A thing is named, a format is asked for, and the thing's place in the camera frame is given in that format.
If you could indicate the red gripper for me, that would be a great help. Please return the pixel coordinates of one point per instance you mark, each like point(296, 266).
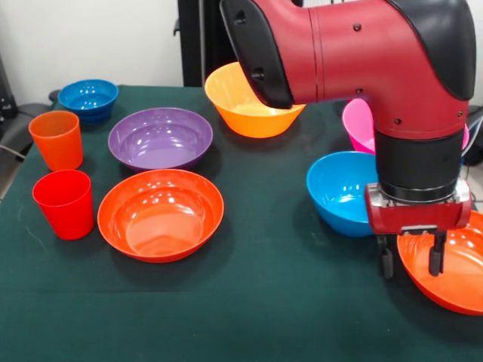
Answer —
point(415, 216)

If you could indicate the orange-red plastic bowl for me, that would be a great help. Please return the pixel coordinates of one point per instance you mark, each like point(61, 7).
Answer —
point(160, 226)
point(460, 271)

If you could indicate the light blue plastic bowl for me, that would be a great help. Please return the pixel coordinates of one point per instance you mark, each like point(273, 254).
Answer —
point(336, 196)

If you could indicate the large magenta plastic bowl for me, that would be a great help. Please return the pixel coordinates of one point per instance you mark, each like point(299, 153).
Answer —
point(358, 124)

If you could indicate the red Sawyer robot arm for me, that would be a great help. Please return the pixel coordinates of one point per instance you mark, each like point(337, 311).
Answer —
point(358, 56)

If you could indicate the black office chair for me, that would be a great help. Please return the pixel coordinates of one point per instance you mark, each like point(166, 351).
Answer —
point(476, 154)
point(15, 132)

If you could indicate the dark green table cloth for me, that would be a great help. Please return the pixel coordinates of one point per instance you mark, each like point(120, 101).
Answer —
point(245, 309)

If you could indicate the orange plastic bowl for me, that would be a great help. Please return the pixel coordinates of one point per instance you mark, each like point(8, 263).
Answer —
point(256, 120)

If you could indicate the purple plastic bowl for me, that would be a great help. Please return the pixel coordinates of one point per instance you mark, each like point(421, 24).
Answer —
point(160, 139)

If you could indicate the red plastic cup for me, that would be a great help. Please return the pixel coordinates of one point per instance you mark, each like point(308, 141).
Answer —
point(64, 211)

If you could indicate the small dark blue bowl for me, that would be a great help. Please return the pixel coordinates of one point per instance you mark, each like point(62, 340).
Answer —
point(88, 102)

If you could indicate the orange plastic cup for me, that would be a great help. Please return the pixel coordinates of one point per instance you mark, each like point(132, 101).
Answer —
point(56, 143)

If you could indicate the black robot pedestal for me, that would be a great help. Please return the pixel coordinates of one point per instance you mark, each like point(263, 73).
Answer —
point(192, 37)

